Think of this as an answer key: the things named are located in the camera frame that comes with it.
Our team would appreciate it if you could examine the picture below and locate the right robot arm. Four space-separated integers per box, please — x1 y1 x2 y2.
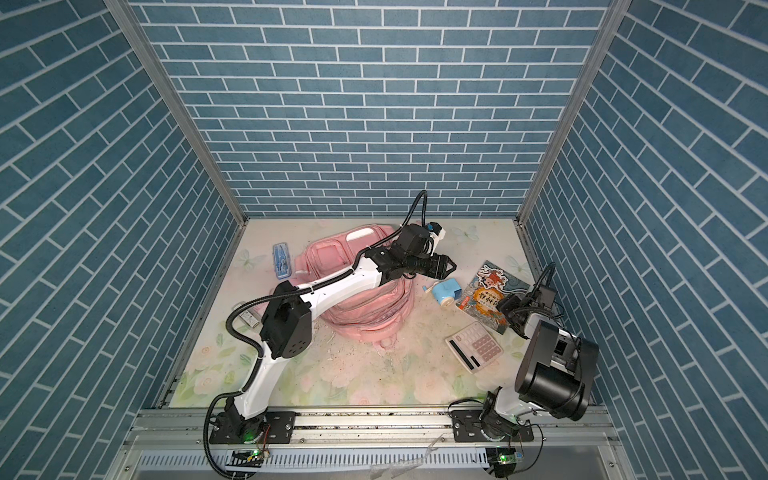
449 285 599 443

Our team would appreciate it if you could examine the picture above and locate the blue clear pencil case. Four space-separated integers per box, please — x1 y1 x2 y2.
272 242 292 280

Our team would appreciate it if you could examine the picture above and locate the pink student backpack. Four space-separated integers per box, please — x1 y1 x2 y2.
292 224 415 349

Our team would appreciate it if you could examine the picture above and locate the colourful picture book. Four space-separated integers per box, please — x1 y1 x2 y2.
456 260 530 334

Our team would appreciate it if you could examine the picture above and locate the pink white calculator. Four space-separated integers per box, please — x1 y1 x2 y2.
445 322 504 373

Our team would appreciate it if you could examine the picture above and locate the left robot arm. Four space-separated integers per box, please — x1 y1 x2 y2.
203 222 456 444

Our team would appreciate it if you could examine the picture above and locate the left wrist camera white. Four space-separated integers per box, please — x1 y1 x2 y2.
426 222 446 243

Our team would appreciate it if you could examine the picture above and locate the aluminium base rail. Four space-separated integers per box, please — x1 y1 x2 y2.
104 404 637 480

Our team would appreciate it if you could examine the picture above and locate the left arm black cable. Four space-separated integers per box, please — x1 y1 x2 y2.
202 190 430 480

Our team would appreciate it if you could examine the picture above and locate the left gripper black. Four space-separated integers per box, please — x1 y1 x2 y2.
403 250 460 278

